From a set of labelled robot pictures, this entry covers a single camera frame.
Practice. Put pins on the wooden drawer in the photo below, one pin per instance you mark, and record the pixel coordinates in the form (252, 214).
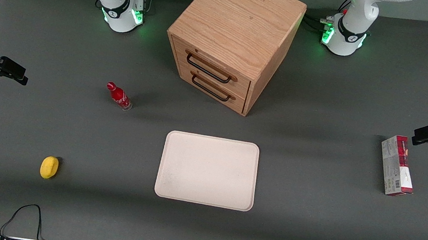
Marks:
(239, 86)
(237, 103)

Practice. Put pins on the wooden drawer cabinet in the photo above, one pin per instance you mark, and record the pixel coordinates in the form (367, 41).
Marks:
(243, 20)

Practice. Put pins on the red plaid cardboard box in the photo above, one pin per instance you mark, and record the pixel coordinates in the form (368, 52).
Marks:
(395, 168)

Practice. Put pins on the yellow lemon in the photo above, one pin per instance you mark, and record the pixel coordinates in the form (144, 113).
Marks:
(49, 167)

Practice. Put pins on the red soda bottle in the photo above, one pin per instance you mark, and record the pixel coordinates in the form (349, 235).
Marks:
(119, 97)

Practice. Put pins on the beige plastic tray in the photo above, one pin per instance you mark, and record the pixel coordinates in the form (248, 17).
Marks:
(207, 170)

